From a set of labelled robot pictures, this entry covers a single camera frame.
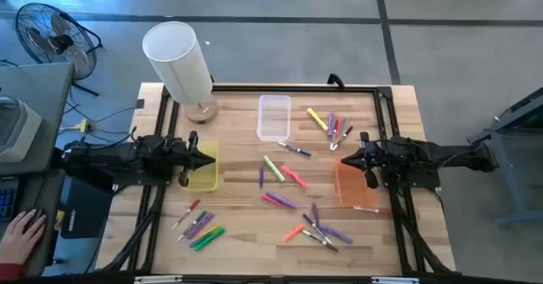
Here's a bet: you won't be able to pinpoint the grey white desktop device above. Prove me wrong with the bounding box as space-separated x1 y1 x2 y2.
0 96 43 164

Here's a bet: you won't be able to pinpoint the blue grey metal stand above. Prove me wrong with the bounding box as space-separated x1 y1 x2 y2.
467 86 543 229

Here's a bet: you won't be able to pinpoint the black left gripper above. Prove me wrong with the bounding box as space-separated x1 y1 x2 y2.
167 130 216 187

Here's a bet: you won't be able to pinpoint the red cap whiteboard marker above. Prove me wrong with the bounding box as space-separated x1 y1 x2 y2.
329 122 340 151

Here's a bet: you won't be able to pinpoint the thin red cap pen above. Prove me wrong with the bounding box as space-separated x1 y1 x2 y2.
171 198 201 231

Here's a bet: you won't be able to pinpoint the small markers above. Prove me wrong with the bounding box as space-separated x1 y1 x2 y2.
332 125 354 152

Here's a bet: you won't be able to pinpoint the purple Sharpie highlighter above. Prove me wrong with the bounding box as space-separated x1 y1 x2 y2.
266 191 299 210

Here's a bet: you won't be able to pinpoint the dark blue Expo marker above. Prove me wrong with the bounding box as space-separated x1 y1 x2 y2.
302 213 333 245

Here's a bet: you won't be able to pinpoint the light green highlighter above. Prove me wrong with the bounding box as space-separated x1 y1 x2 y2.
262 154 286 183

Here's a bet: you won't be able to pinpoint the white plastic strip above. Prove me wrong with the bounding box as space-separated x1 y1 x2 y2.
371 276 421 284
133 275 184 284

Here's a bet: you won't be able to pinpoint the black computer case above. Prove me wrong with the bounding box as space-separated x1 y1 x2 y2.
60 175 115 240

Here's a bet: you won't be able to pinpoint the orange translucent plastic bin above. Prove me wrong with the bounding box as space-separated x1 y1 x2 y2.
333 156 378 209

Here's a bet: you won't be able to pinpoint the clear plastic bin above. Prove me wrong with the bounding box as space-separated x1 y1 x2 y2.
256 94 293 142

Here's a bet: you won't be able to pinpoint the black cable bundle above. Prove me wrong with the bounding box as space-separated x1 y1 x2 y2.
386 188 454 276
100 185 167 273

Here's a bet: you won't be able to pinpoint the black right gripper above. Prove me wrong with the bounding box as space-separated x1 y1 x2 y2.
340 131 389 190

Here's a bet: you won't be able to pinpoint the person's hand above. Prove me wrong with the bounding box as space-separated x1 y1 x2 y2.
0 209 47 267

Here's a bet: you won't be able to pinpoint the black floor cable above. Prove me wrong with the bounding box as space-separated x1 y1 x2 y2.
62 101 139 145

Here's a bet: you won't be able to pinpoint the orange highlighter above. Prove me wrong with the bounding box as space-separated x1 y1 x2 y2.
283 223 306 243

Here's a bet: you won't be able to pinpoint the blue whiteboard marker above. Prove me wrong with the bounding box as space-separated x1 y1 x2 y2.
277 142 312 157

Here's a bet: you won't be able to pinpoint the grey desk panel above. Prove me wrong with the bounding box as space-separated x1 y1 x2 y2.
0 62 76 177

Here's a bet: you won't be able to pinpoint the white shade table lamp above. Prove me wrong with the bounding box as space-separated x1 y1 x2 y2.
142 20 220 125

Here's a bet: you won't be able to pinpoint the thin green cap pen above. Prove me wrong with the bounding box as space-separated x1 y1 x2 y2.
176 209 209 243

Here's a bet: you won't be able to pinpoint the person's forearm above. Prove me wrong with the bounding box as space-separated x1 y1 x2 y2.
0 262 27 281

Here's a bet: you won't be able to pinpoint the black floor fan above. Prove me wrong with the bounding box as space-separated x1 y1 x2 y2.
14 3 104 97

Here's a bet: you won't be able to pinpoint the yellow translucent plastic bin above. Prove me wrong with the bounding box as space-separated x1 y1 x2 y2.
182 141 221 193

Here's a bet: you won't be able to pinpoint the teal pen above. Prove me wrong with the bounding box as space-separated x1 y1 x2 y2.
189 232 213 249

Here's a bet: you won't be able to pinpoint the dark grey desk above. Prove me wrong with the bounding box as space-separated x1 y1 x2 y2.
0 168 68 279

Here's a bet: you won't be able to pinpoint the black keyboard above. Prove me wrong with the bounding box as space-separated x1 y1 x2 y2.
0 177 20 224

